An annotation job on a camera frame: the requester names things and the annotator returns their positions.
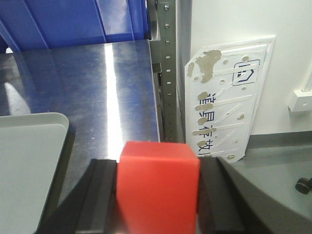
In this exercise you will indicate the blue bin front right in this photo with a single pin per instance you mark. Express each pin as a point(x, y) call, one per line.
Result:
point(45, 24)

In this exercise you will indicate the grey plastic tray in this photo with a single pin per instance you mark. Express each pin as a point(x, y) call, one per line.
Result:
point(30, 147)

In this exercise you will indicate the white torn sign board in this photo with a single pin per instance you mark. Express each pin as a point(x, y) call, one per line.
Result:
point(223, 86)

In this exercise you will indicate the red cube block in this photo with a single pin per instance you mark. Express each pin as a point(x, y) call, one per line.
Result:
point(157, 185)

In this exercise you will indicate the black caster wheel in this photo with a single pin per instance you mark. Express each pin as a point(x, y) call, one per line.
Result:
point(304, 185)

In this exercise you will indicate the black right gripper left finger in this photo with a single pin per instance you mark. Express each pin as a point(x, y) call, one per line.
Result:
point(89, 206)

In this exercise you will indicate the grey perforated shelf upright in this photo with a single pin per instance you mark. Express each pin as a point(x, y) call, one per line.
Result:
point(165, 47)

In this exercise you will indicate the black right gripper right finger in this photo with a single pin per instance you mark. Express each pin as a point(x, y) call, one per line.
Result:
point(230, 204)

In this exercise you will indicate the white wall fixture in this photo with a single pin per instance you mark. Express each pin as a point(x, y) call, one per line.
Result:
point(300, 101)

